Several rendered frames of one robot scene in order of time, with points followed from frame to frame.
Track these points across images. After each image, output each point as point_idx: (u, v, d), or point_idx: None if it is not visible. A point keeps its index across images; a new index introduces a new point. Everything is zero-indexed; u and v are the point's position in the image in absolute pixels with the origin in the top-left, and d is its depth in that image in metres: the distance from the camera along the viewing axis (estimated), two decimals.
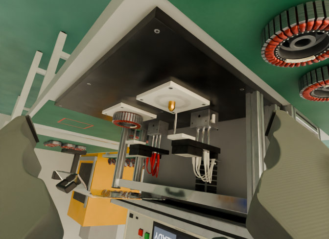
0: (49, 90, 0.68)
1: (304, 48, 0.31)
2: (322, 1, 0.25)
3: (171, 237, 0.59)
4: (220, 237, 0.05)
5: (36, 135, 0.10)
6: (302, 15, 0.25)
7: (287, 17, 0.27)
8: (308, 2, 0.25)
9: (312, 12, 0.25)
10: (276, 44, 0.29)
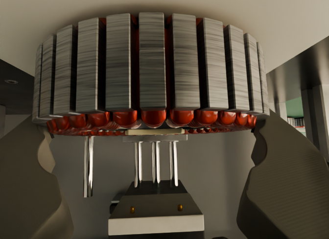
0: None
1: None
2: (200, 23, 0.06)
3: None
4: (220, 237, 0.05)
5: None
6: (122, 78, 0.05)
7: (76, 60, 0.06)
8: (149, 16, 0.06)
9: (156, 74, 0.05)
10: (73, 133, 0.09)
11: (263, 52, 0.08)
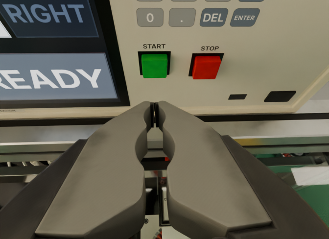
0: None
1: None
2: None
3: (11, 90, 0.16)
4: (220, 237, 0.05)
5: (153, 121, 0.12)
6: None
7: None
8: None
9: None
10: None
11: None
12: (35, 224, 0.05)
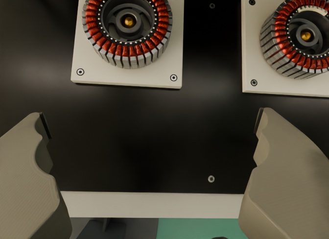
0: None
1: (125, 11, 0.25)
2: (116, 64, 0.26)
3: None
4: (220, 237, 0.05)
5: (49, 131, 0.11)
6: (132, 63, 0.25)
7: (145, 60, 0.26)
8: (128, 68, 0.26)
9: (125, 63, 0.25)
10: (155, 33, 0.24)
11: (93, 48, 0.26)
12: None
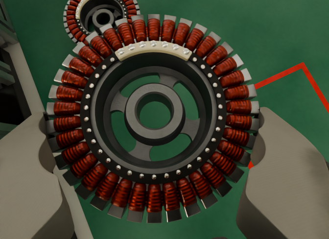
0: None
1: (146, 88, 0.11)
2: None
3: None
4: (220, 237, 0.05)
5: None
6: (171, 216, 0.10)
7: (197, 197, 0.11)
8: None
9: (152, 217, 0.10)
10: (226, 146, 0.10)
11: None
12: None
